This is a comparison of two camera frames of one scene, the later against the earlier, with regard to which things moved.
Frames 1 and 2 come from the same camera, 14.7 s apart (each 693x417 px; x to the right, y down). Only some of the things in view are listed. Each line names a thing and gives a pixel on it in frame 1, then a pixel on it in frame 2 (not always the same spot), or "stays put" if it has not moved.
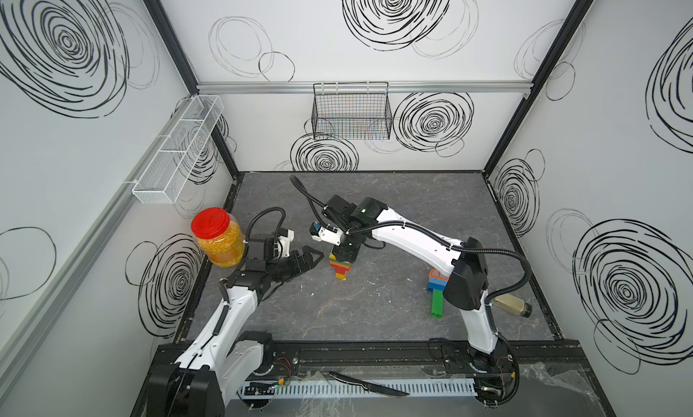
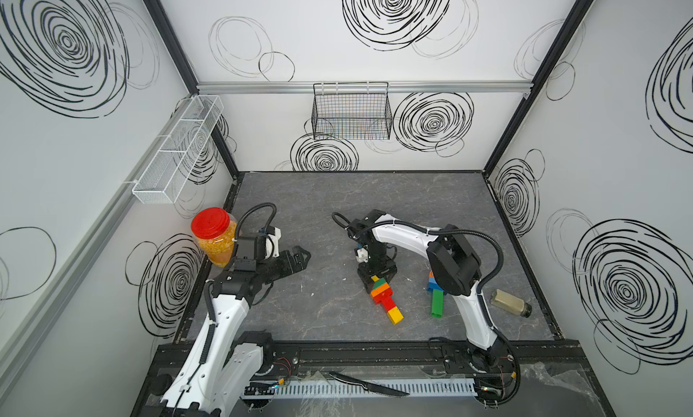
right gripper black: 337,254 -> 365,275
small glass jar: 512,304 stays put
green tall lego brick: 437,303 stays put
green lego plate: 340,263 -> 378,282
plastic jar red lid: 220,236 stays put
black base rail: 396,356 stays put
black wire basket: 358,110 stays put
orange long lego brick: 341,265 -> 380,290
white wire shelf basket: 162,181 stays put
